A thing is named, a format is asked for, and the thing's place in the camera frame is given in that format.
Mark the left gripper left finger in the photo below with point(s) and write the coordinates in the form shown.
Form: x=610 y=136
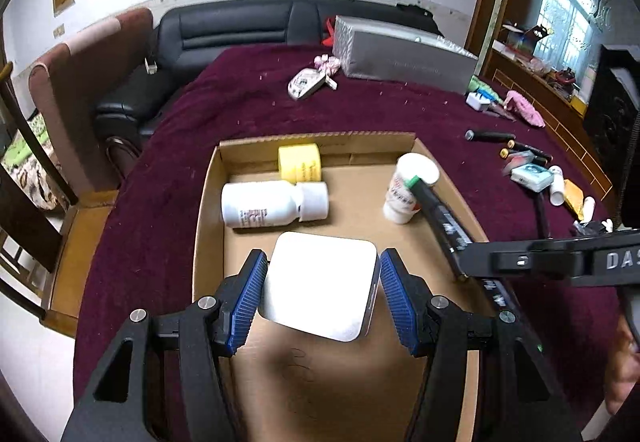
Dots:
x=125 y=397

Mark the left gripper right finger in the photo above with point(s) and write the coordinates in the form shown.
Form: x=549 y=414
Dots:
x=518 y=397

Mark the yellow foil packet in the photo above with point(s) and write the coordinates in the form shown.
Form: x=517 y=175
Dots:
x=574 y=198

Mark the white bottle green label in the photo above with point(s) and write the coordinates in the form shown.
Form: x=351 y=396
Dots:
x=557 y=186

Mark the teal white pack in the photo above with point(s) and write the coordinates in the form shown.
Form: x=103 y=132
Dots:
x=532 y=177

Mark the cardboard tray box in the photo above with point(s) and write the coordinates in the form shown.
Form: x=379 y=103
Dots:
x=356 y=383

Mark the white power adapter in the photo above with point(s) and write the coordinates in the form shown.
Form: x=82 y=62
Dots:
x=323 y=285

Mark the white pill bottle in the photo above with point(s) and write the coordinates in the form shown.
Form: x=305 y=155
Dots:
x=263 y=204

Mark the black gold snack packet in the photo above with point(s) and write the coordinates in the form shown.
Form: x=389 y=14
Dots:
x=590 y=229

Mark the black marker green cap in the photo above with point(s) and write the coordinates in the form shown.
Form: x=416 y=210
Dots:
x=449 y=232

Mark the person's bare right hand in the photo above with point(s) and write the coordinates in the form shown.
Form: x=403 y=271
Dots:
x=623 y=369

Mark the white cotton glove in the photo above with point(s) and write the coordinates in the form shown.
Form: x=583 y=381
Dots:
x=607 y=226

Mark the white bottle red cap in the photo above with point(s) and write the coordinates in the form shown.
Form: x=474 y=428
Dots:
x=588 y=207

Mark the dark red tablecloth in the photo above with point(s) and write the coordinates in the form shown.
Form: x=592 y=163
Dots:
x=144 y=258

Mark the clear case red items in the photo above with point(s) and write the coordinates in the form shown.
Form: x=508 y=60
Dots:
x=509 y=166

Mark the black marker gold cap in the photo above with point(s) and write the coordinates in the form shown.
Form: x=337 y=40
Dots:
x=520 y=147

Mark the black marker yellow cap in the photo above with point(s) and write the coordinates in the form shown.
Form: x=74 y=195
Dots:
x=514 y=155

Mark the black marker grey cap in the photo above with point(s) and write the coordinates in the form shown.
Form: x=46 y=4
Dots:
x=488 y=136

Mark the wooden chair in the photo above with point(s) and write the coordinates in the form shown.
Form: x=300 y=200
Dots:
x=63 y=256

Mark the pink cloth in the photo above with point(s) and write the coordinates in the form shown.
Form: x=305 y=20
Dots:
x=518 y=104

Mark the small white charger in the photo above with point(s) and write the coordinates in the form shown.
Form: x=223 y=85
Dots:
x=478 y=102

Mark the green cloth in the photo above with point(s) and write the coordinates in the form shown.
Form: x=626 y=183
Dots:
x=480 y=87

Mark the wooden brick-pattern cabinet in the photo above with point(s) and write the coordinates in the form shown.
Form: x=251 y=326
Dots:
x=564 y=122

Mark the silver grey long box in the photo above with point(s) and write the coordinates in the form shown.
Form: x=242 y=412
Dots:
x=376 y=50

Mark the brown armchair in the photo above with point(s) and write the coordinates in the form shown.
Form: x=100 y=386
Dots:
x=67 y=80

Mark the white car key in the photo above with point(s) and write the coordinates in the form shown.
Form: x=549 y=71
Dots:
x=308 y=81

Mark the black leather sofa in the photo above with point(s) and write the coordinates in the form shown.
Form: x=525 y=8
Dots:
x=189 y=38

